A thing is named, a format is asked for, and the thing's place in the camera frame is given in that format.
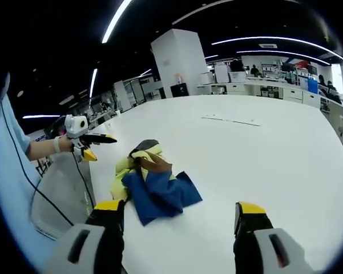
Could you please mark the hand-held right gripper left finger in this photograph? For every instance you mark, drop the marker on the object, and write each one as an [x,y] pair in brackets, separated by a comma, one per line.
[88,245]

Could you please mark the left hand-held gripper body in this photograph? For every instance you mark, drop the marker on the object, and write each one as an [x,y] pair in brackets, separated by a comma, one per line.
[74,127]

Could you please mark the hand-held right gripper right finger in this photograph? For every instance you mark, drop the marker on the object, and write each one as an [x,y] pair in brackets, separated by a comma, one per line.
[262,245]

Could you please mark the blue yellow brown garment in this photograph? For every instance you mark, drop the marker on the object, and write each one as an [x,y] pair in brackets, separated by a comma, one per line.
[157,185]

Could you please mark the person's left hand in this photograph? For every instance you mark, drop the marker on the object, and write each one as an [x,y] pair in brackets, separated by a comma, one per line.
[65,145]

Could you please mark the white wristband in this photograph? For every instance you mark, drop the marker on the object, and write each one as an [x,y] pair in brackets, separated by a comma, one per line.
[57,144]

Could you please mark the long ceiling light strip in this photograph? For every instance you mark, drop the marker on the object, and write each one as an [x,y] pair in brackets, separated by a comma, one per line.
[282,53]
[115,20]
[93,82]
[41,116]
[274,42]

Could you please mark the person in light blue shirt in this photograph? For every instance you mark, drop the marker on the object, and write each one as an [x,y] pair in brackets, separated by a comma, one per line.
[11,171]

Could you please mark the black cabinet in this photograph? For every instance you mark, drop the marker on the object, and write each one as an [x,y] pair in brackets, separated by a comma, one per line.
[179,90]

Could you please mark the white square pillar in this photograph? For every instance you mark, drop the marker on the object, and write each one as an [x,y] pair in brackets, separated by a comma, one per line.
[175,61]

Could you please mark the white board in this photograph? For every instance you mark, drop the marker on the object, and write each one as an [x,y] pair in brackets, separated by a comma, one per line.
[221,73]

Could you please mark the long white counter with drawers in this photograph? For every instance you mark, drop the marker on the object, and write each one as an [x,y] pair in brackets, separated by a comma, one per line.
[259,88]

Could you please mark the blue box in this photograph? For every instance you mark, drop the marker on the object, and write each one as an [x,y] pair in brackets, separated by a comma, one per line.
[313,85]

